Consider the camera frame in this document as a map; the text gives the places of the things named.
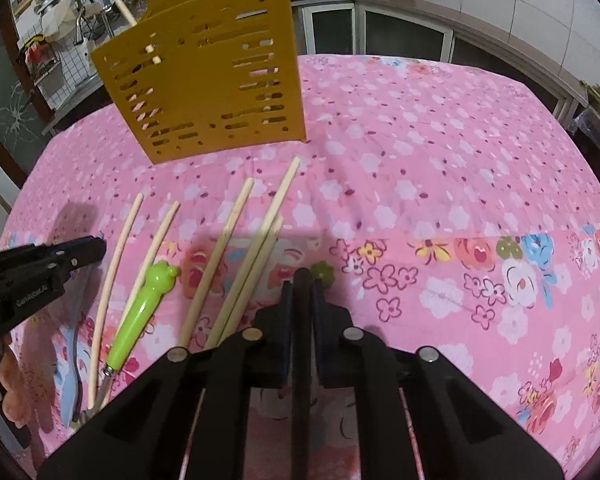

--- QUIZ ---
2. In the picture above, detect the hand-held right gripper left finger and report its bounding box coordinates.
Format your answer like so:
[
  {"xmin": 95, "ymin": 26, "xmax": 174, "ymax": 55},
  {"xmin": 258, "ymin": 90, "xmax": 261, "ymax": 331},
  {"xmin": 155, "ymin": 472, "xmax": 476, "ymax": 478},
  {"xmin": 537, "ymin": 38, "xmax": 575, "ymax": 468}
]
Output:
[{"xmin": 36, "ymin": 280, "xmax": 297, "ymax": 480}]

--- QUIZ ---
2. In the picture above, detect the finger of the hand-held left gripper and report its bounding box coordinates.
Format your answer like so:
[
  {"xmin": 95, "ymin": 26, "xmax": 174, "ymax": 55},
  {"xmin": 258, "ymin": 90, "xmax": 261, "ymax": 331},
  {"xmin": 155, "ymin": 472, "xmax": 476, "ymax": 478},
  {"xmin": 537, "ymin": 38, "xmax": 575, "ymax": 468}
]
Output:
[{"xmin": 31, "ymin": 236, "xmax": 107, "ymax": 274}]

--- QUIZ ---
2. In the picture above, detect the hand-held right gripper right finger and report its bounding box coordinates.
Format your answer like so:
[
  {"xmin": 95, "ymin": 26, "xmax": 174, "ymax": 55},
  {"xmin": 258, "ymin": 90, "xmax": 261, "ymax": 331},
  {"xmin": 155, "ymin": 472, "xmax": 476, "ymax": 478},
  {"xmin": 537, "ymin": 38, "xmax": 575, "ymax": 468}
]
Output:
[{"xmin": 311, "ymin": 280, "xmax": 566, "ymax": 480}]

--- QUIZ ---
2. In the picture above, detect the wooden chopstick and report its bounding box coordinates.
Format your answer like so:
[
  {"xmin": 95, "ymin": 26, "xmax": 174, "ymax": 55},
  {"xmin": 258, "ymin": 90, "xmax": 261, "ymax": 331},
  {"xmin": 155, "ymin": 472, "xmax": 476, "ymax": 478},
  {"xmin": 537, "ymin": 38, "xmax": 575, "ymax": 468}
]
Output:
[
  {"xmin": 215, "ymin": 216, "xmax": 285, "ymax": 343},
  {"xmin": 112, "ymin": 0, "xmax": 160, "ymax": 65},
  {"xmin": 177, "ymin": 177, "xmax": 256, "ymax": 350},
  {"xmin": 86, "ymin": 193, "xmax": 145, "ymax": 411},
  {"xmin": 115, "ymin": 201, "xmax": 181, "ymax": 331},
  {"xmin": 202, "ymin": 156, "xmax": 302, "ymax": 350}
]

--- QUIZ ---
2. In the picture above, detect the light blue spoon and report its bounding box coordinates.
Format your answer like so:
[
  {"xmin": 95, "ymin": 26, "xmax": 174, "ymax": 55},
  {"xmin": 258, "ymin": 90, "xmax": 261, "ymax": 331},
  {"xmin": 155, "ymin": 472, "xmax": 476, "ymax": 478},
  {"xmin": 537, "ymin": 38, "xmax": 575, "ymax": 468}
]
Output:
[{"xmin": 59, "ymin": 280, "xmax": 92, "ymax": 428}]

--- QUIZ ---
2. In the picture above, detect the green frog handle fork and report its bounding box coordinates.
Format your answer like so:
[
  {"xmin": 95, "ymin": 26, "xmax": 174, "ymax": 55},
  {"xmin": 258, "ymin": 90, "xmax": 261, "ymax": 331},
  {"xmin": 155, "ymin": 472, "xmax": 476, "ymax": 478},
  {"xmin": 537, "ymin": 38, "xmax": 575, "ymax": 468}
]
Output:
[{"xmin": 77, "ymin": 260, "xmax": 182, "ymax": 426}]

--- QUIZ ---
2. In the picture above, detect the yellow perforated utensil holder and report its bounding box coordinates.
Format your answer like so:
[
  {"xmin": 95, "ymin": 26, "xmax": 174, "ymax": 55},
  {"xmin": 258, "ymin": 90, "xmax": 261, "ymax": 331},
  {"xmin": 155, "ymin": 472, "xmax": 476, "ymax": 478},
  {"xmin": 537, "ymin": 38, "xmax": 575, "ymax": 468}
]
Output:
[{"xmin": 90, "ymin": 0, "xmax": 307, "ymax": 165}]

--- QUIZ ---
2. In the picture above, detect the dark glass door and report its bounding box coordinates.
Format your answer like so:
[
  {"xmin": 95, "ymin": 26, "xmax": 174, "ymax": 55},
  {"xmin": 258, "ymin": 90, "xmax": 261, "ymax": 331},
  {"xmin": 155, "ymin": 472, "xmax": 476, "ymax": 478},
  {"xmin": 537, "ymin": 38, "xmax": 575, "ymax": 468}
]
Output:
[{"xmin": 0, "ymin": 10, "xmax": 56, "ymax": 171}]

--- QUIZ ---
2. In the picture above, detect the pink floral tablecloth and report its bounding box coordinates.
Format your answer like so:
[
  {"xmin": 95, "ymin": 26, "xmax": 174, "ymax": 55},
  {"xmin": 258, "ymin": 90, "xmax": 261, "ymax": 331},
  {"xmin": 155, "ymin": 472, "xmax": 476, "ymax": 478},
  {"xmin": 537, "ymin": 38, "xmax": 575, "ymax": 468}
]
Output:
[{"xmin": 0, "ymin": 52, "xmax": 600, "ymax": 480}]

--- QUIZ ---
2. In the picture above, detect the red and yellow bag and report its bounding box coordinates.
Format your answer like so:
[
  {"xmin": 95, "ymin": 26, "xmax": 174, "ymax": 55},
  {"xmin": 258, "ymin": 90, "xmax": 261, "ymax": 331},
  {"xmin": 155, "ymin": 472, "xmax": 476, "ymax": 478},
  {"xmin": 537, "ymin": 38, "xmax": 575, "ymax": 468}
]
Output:
[{"xmin": 17, "ymin": 32, "xmax": 61, "ymax": 68}]

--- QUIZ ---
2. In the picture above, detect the steel sink faucet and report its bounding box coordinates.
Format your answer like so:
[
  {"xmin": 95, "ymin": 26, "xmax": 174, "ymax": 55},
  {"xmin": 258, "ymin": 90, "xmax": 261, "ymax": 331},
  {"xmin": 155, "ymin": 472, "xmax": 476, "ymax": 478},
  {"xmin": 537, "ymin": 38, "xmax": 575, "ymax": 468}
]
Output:
[{"xmin": 72, "ymin": 7, "xmax": 98, "ymax": 46}]

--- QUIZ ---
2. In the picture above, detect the glass door kitchen cabinet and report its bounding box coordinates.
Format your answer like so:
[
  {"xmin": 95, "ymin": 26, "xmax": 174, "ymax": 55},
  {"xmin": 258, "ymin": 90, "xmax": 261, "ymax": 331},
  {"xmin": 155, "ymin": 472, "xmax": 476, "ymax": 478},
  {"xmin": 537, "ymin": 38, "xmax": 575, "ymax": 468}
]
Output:
[{"xmin": 300, "ymin": 2, "xmax": 578, "ymax": 126}]

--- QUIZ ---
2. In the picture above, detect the brown kitchen countertop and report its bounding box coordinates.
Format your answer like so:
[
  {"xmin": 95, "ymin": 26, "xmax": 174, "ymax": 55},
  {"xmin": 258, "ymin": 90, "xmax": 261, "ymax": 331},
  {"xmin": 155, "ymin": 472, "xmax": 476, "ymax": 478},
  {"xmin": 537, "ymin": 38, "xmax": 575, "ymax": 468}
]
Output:
[{"xmin": 287, "ymin": 0, "xmax": 591, "ymax": 111}]

